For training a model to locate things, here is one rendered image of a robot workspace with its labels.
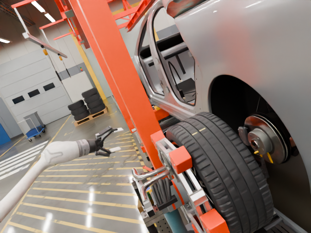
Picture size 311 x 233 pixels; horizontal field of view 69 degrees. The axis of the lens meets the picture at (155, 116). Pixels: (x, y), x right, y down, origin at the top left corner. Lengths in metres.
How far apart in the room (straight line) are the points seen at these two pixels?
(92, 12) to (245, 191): 1.30
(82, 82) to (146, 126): 10.61
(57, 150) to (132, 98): 0.62
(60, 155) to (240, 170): 0.84
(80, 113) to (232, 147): 8.81
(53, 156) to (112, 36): 0.82
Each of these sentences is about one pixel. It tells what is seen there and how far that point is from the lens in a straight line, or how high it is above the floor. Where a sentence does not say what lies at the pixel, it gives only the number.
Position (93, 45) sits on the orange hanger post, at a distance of 3.50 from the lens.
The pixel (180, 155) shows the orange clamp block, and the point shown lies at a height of 1.14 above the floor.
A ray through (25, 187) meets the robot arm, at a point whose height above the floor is 1.22.
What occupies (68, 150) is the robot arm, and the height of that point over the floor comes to 1.29.
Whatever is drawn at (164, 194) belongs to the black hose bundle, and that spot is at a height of 1.01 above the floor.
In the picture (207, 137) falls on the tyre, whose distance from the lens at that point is 1.05.
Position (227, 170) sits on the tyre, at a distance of 1.01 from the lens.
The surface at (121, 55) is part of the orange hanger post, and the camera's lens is 1.56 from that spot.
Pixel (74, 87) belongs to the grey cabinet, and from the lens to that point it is 12.18.
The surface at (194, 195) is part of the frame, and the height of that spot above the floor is 0.97.
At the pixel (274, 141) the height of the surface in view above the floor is 0.88.
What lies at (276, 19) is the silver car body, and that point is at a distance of 0.91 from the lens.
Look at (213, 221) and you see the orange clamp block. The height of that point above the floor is 0.89.
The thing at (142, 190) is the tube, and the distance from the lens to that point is 1.13.
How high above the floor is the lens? 1.58
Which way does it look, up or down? 15 degrees down
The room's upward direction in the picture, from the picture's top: 23 degrees counter-clockwise
